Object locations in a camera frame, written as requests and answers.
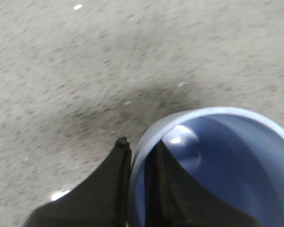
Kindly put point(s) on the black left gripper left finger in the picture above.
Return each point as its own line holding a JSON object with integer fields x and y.
{"x": 98, "y": 201}

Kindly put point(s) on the blue plastic cup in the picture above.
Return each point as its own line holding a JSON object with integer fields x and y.
{"x": 236, "y": 154}

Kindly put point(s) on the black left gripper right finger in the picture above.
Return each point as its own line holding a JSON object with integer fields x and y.
{"x": 173, "y": 198}

